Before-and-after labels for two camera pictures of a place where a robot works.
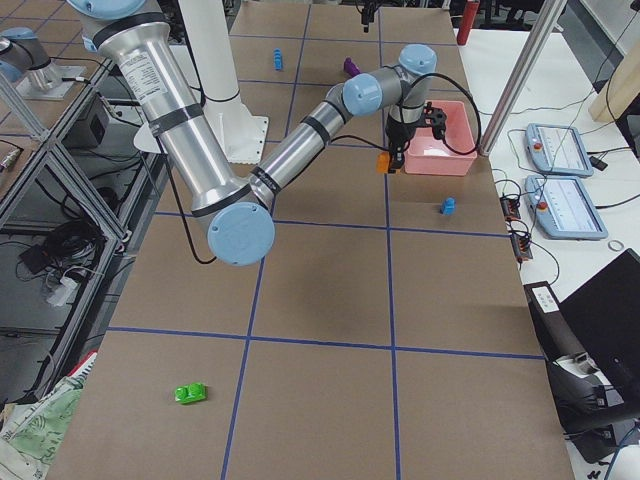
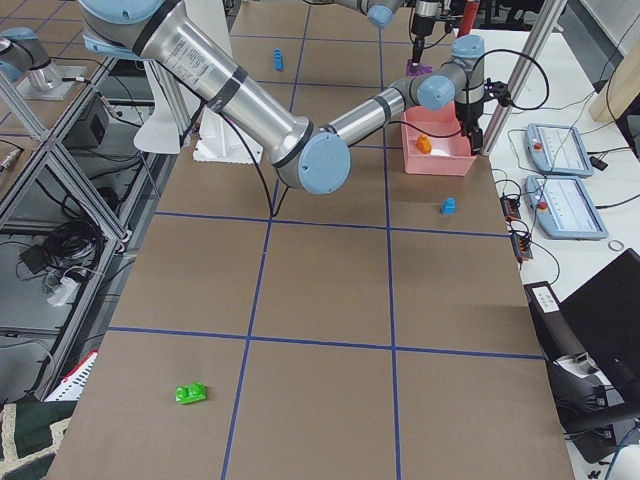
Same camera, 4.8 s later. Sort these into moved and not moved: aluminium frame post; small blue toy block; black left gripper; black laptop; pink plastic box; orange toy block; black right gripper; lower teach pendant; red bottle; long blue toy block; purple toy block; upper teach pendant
Moved: black right gripper; purple toy block; orange toy block; black left gripper
Not moved: upper teach pendant; small blue toy block; lower teach pendant; black laptop; aluminium frame post; red bottle; pink plastic box; long blue toy block
